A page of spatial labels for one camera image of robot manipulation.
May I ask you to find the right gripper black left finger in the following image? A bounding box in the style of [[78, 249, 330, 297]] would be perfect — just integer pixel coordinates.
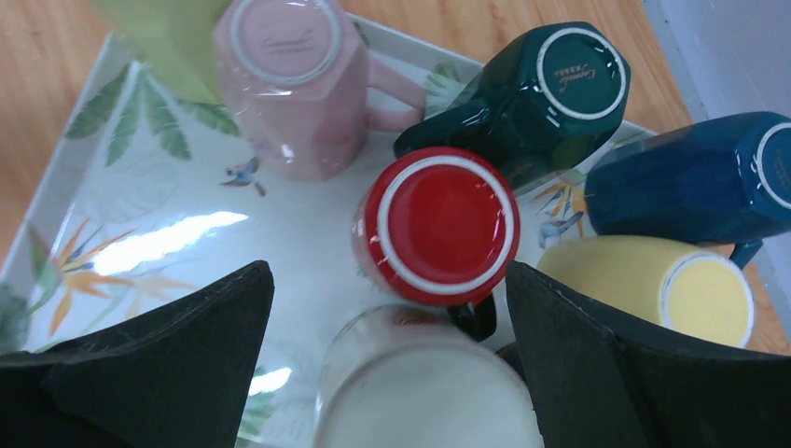
[[1, 260, 275, 447]]

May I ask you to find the pale yellow mug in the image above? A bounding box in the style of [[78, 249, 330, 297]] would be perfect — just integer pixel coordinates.
[[537, 235, 756, 348]]

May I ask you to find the pink faceted mug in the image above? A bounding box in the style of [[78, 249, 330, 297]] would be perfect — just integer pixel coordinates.
[[213, 0, 426, 181]]

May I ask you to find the floral white serving tray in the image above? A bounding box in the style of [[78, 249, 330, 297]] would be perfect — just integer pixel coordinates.
[[0, 12, 657, 448]]

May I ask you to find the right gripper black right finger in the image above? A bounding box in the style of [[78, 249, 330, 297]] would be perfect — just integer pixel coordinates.
[[506, 261, 790, 447]]

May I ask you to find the large floral cream mug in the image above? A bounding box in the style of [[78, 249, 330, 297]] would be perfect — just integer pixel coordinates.
[[312, 305, 544, 447]]

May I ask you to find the dark green faceted mug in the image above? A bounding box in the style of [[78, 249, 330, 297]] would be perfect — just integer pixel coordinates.
[[394, 21, 631, 195]]

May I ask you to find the dark blue faceted mug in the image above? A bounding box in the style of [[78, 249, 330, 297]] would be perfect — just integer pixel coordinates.
[[584, 111, 790, 268]]

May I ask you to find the red mug black handle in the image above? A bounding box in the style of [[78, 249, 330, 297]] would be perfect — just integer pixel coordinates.
[[351, 147, 520, 342]]

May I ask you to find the lime green faceted mug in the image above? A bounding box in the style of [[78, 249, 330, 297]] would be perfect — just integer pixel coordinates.
[[90, 0, 230, 105]]

